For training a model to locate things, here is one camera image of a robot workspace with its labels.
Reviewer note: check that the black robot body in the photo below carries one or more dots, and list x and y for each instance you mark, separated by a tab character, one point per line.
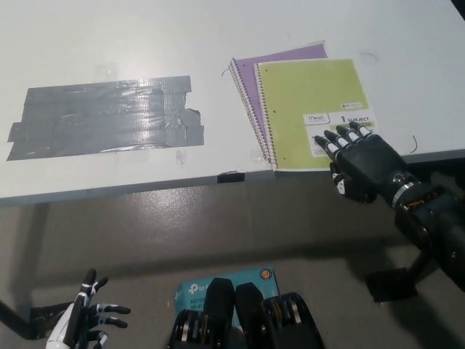
250	316

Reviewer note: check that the grey duct tape patch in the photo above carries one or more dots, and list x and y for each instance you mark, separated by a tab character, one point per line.
109	116

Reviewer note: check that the black right hand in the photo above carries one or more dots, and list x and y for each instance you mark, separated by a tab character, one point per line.
370	160

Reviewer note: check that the teal router box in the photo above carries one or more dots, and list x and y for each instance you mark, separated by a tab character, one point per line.
196	291

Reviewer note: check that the green spiral notebook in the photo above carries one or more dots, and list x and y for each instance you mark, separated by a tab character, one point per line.
309	91

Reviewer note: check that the purple spiral notebook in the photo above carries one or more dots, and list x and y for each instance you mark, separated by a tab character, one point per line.
250	80

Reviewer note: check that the white and black left hand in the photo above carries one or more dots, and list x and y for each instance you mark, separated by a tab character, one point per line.
69	321

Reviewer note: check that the small black tape piece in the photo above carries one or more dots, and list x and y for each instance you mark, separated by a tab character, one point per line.
231	177

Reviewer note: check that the black table leg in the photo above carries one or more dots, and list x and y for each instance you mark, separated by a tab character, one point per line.
421	269
14	312

